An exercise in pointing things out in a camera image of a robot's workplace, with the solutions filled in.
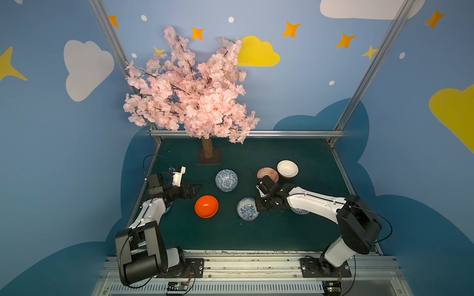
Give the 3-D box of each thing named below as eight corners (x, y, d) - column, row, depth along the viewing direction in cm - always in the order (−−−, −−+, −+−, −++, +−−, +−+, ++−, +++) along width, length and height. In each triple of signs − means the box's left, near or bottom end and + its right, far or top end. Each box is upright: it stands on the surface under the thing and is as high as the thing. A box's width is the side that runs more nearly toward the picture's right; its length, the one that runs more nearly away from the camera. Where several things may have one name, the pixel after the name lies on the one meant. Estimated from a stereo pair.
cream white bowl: (278, 179, 103) (279, 175, 100) (275, 163, 110) (276, 159, 107) (299, 179, 103) (301, 176, 100) (295, 163, 110) (296, 160, 107)
